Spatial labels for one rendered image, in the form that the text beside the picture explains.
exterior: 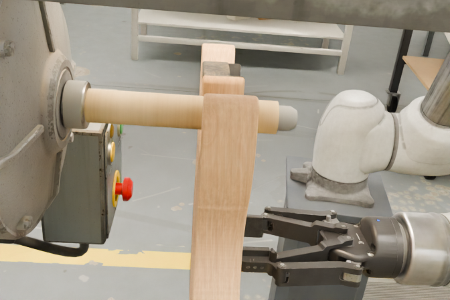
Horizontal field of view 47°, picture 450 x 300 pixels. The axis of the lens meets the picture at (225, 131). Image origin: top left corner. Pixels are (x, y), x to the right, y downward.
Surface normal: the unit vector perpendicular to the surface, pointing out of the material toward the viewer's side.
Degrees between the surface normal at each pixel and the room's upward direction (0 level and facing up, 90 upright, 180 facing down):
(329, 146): 88
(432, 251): 53
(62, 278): 0
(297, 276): 84
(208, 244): 86
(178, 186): 0
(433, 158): 112
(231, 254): 81
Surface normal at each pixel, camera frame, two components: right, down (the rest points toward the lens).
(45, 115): 0.66, 0.22
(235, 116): 0.06, 0.07
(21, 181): 0.99, 0.16
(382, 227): 0.08, -0.79
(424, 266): 0.04, 0.29
